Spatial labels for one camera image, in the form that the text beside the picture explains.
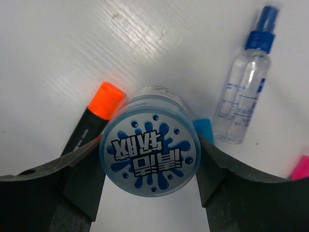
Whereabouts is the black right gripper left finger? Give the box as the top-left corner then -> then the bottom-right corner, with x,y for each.
0,136 -> 105,232

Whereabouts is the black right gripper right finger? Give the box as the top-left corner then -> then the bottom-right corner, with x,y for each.
196,137 -> 309,232

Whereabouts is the clear blue-cap spray bottle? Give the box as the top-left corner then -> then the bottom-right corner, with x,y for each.
213,3 -> 280,144

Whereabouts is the blue splash-label round jar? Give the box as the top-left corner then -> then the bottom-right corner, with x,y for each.
99,86 -> 201,197

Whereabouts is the pink cap black highlighter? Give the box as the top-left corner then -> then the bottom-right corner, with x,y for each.
290,155 -> 309,180

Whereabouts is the blue cap black highlighter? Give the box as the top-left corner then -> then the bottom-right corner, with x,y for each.
193,118 -> 215,145

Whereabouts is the orange cap black highlighter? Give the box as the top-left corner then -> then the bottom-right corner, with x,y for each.
61,81 -> 126,156

